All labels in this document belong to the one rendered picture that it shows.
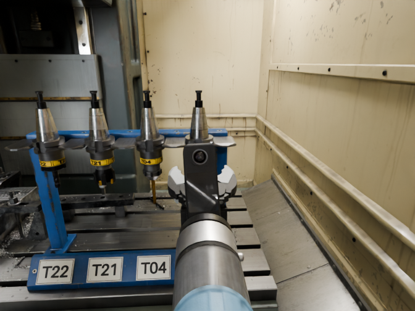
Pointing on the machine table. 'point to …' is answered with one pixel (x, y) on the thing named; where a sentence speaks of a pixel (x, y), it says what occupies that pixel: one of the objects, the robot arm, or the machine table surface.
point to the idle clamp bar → (117, 200)
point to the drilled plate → (7, 219)
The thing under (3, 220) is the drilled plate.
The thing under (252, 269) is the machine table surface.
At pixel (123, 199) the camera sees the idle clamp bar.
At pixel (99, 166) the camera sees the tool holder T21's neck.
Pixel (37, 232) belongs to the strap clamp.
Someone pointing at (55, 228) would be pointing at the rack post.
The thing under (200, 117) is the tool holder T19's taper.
